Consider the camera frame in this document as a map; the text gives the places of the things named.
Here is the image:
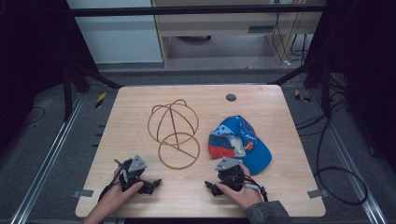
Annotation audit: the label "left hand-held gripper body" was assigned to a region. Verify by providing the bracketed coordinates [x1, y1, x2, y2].
[113, 154, 151, 193]

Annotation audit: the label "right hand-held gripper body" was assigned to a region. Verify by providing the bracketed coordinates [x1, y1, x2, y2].
[214, 157, 250, 192]

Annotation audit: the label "blue baseball cap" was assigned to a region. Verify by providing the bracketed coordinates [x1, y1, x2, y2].
[207, 115, 273, 175]

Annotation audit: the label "golden wire hat stand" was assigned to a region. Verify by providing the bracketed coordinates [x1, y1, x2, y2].
[147, 98, 201, 171]

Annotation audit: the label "person's right hand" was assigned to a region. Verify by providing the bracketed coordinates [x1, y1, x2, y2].
[216, 162, 264, 212]

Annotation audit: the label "person's left hand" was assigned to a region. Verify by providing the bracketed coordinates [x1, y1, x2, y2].
[90, 181, 145, 219]

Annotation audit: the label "yellow black striped tape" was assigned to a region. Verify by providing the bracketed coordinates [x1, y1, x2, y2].
[293, 89, 312, 104]
[94, 91, 107, 109]

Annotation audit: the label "white cabinet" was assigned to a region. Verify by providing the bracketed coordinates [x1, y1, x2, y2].
[65, 0, 164, 64]

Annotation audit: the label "light wooden desk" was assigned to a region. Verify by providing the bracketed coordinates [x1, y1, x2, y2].
[150, 0, 327, 69]

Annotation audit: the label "black curtain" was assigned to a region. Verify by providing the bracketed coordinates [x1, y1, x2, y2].
[306, 0, 396, 175]
[0, 0, 100, 157]

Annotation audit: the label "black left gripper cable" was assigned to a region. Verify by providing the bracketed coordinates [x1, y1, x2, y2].
[97, 166, 126, 203]

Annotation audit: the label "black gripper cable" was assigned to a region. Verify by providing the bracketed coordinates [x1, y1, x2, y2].
[242, 175, 269, 203]
[97, 166, 126, 203]

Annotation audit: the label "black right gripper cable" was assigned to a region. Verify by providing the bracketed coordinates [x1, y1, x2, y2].
[242, 175, 269, 203]

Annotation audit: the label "grey metal table bracket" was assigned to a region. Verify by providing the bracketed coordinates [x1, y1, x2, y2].
[72, 189, 94, 199]
[306, 189, 330, 199]

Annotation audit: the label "aluminium floor rail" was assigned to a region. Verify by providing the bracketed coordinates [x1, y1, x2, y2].
[10, 92, 86, 224]
[306, 90, 389, 224]

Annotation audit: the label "black metal frame stand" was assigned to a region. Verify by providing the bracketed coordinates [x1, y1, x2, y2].
[268, 60, 347, 119]
[62, 60, 124, 122]

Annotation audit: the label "black looped floor cable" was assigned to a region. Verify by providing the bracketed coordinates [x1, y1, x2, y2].
[313, 102, 369, 206]

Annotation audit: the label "thin black floor cable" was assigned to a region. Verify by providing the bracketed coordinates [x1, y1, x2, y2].
[21, 105, 47, 127]

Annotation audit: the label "black cables under desk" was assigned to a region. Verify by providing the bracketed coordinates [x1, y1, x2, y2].
[271, 12, 310, 67]

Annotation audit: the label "black horizontal frame bar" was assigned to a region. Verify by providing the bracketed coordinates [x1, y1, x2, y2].
[66, 4, 328, 18]

